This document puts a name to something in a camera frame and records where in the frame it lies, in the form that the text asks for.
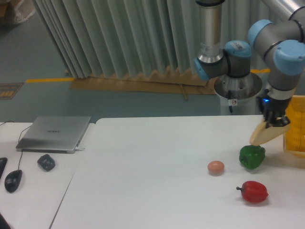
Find black keyboard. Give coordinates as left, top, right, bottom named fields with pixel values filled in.
left=0, top=157, right=8, bottom=178

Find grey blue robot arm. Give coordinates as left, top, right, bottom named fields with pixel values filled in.
left=194, top=0, right=305, bottom=128

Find plastic wrapped cardboard boxes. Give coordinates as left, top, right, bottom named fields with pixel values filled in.
left=0, top=0, right=36, bottom=26

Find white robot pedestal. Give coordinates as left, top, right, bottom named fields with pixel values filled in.
left=214, top=73, right=263, bottom=115

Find brown egg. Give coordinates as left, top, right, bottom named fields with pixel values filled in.
left=207, top=160, right=225, bottom=175

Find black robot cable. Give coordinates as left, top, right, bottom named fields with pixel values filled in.
left=227, top=89, right=234, bottom=115

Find green bell pepper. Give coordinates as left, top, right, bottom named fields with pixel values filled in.
left=239, top=145, right=265, bottom=170

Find brown cardboard sheet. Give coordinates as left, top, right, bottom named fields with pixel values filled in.
left=70, top=66, right=216, bottom=100

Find triangular bread slice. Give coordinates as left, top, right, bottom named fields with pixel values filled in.
left=249, top=122, right=290, bottom=146

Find yellow plastic basket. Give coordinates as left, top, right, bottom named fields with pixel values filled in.
left=283, top=95, right=305, bottom=158

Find silver laptop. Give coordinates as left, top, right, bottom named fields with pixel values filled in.
left=16, top=116, right=91, bottom=153

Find grey folding curtain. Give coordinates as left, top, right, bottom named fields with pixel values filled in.
left=33, top=0, right=279, bottom=81

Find black mouse cable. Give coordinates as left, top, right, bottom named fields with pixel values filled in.
left=0, top=120, right=33, bottom=171

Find red bell pepper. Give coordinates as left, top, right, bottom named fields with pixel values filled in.
left=236, top=181, right=269, bottom=204

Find black computer mouse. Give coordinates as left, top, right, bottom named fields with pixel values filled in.
left=4, top=169, right=22, bottom=193

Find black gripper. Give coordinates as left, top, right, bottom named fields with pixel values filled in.
left=256, top=89, right=291, bottom=129

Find black earbuds case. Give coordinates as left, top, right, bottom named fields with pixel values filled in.
left=37, top=154, right=56, bottom=172

